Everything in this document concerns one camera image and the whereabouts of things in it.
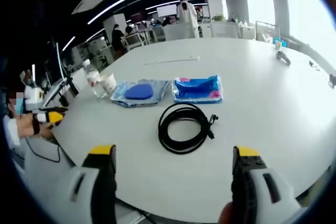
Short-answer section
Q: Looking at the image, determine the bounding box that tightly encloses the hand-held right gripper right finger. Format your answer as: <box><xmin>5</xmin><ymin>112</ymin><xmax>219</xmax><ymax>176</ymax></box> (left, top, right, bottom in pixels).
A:
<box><xmin>230</xmin><ymin>145</ymin><xmax>301</xmax><ymax>224</ymax></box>

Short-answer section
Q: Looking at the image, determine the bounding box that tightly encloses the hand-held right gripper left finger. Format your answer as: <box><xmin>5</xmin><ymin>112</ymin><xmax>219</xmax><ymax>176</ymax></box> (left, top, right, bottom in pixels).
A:
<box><xmin>68</xmin><ymin>144</ymin><xmax>118</xmax><ymax>224</ymax></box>

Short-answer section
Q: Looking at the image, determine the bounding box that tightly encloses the clear water bottle red label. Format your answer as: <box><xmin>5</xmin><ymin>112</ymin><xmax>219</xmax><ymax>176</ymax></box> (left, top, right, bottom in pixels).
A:
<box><xmin>82</xmin><ymin>59</ymin><xmax>109</xmax><ymax>99</ymax></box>

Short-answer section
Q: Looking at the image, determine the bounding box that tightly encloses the white printed paper cup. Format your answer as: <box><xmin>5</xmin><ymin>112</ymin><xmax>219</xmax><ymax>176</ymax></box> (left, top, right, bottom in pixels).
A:
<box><xmin>100</xmin><ymin>73</ymin><xmax>118</xmax><ymax>94</ymax></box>

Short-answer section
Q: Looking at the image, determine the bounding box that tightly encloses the clear bag with blue pad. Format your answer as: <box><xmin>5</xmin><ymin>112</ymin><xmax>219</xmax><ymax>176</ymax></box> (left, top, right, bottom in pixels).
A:
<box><xmin>110</xmin><ymin>78</ymin><xmax>172</xmax><ymax>108</ymax></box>

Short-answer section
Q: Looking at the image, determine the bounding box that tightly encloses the blue tissue packet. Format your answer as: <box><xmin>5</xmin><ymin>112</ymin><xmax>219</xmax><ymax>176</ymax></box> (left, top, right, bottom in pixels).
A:
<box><xmin>172</xmin><ymin>74</ymin><xmax>224</xmax><ymax>104</ymax></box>

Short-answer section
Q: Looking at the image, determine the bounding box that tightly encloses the person's left hand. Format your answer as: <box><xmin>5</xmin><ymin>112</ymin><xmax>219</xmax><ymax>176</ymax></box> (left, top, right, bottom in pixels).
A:
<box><xmin>39</xmin><ymin>123</ymin><xmax>56</xmax><ymax>139</ymax></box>

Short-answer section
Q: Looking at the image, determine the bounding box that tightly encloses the person's right hand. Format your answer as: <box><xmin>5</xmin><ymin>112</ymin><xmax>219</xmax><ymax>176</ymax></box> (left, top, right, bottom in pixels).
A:
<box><xmin>218</xmin><ymin>201</ymin><xmax>236</xmax><ymax>224</ymax></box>

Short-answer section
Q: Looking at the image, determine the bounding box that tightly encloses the blue face mask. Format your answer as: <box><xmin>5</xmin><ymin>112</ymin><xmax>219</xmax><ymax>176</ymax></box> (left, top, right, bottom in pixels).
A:
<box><xmin>10</xmin><ymin>103</ymin><xmax>25</xmax><ymax>119</ymax></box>

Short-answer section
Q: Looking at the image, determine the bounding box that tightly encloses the computer monitor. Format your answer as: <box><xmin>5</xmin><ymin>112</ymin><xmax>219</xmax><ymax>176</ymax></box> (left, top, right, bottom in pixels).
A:
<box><xmin>53</xmin><ymin>41</ymin><xmax>69</xmax><ymax>81</ymax></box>

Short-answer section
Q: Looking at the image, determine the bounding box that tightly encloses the white table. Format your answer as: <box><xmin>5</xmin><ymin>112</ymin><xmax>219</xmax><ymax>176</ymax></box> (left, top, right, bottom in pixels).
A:
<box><xmin>51</xmin><ymin>37</ymin><xmax>336</xmax><ymax>222</ymax></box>

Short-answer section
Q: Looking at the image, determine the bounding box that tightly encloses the ceiling air conditioner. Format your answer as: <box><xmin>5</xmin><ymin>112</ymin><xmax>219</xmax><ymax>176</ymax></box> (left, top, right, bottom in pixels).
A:
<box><xmin>71</xmin><ymin>0</ymin><xmax>110</xmax><ymax>15</ymax></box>

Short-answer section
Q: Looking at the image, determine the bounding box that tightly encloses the grey controller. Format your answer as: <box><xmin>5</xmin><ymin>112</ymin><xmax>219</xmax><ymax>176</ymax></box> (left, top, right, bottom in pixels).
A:
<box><xmin>275</xmin><ymin>50</ymin><xmax>292</xmax><ymax>66</ymax></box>

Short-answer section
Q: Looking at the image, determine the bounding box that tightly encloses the light blue box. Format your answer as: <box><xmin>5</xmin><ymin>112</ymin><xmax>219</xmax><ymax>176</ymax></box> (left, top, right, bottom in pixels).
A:
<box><xmin>272</xmin><ymin>38</ymin><xmax>286</xmax><ymax>50</ymax></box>

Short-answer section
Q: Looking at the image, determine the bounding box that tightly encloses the black wrist strap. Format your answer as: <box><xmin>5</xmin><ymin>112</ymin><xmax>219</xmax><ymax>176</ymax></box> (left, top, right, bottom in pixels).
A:
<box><xmin>32</xmin><ymin>114</ymin><xmax>41</xmax><ymax>135</ymax></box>

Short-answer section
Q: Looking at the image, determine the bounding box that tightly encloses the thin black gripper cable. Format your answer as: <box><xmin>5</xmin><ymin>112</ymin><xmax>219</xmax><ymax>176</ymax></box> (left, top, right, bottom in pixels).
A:
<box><xmin>24</xmin><ymin>135</ymin><xmax>61</xmax><ymax>164</ymax></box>

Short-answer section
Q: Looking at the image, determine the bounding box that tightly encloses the table cable cover strip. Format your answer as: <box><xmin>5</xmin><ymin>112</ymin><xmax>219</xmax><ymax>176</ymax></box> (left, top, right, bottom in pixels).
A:
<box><xmin>143</xmin><ymin>55</ymin><xmax>201</xmax><ymax>66</ymax></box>

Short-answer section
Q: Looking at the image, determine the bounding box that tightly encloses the white wall screen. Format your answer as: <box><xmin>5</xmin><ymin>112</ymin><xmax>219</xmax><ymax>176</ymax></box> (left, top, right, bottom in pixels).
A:
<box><xmin>156</xmin><ymin>4</ymin><xmax>177</xmax><ymax>18</ymax></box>

